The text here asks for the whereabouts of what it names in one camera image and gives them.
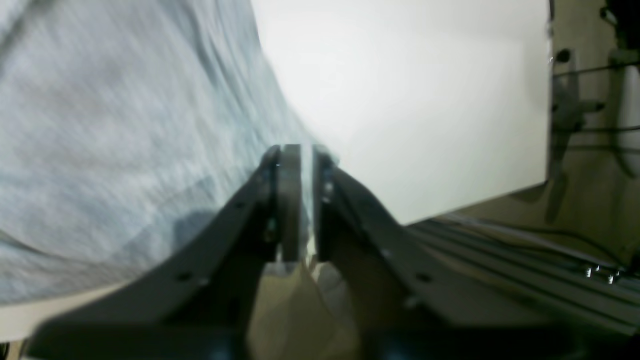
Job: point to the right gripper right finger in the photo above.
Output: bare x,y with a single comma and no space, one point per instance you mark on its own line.
407,304

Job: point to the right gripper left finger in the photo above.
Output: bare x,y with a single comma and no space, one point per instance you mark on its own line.
197,305

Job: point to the grey T-shirt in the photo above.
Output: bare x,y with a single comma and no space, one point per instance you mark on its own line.
125,126

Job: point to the aluminium frame rail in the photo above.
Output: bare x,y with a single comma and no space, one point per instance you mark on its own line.
613,306

